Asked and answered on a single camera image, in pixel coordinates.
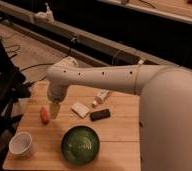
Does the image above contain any white ceramic cup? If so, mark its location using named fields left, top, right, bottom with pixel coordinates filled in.
left=9, top=132, right=35, bottom=157

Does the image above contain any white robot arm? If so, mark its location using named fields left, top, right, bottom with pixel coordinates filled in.
left=47, top=57, right=192, bottom=171

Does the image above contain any green ceramic bowl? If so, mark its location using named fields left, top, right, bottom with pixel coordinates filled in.
left=61, top=125, right=100, bottom=165

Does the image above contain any orange carrot toy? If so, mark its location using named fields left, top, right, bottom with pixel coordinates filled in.
left=40, top=107, right=49, bottom=125

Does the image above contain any black rectangular block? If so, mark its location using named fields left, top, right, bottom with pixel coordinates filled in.
left=90, top=109, right=110, bottom=121

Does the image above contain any white plastic bottle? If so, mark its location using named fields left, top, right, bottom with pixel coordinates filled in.
left=92, top=89, right=111, bottom=107

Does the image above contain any black chair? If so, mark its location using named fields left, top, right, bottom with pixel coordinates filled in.
left=0, top=13, right=32, bottom=171

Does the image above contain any black floor cable left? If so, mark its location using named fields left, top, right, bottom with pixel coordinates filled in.
left=19, top=37, right=77, bottom=83

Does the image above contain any long metal rail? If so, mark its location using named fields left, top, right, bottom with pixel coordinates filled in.
left=0, top=0, right=192, bottom=70

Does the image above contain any white object on rail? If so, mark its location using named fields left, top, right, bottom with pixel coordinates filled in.
left=35, top=3, right=54, bottom=22

